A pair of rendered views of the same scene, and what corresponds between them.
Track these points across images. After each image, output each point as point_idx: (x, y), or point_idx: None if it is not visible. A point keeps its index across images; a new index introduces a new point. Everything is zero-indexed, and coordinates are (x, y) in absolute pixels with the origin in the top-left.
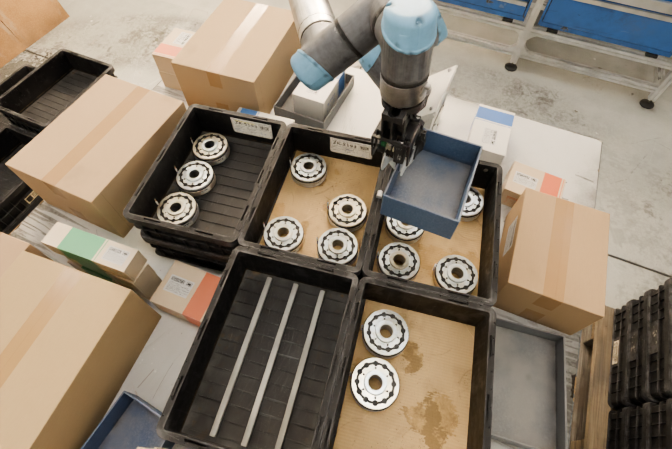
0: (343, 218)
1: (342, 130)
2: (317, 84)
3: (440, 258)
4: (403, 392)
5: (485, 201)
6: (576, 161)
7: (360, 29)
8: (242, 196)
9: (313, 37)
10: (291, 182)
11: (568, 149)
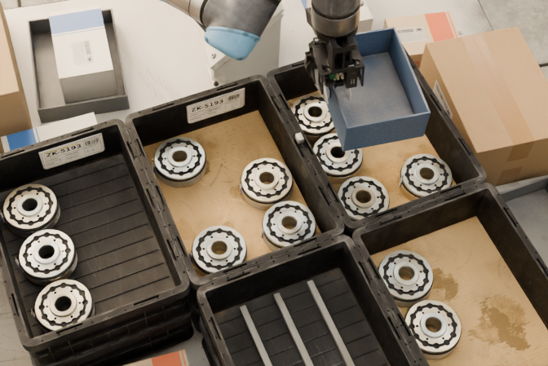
0: (270, 191)
1: (150, 92)
2: (249, 52)
3: (396, 171)
4: (460, 319)
5: None
6: None
7: None
8: (124, 242)
9: (226, 8)
10: (169, 189)
11: None
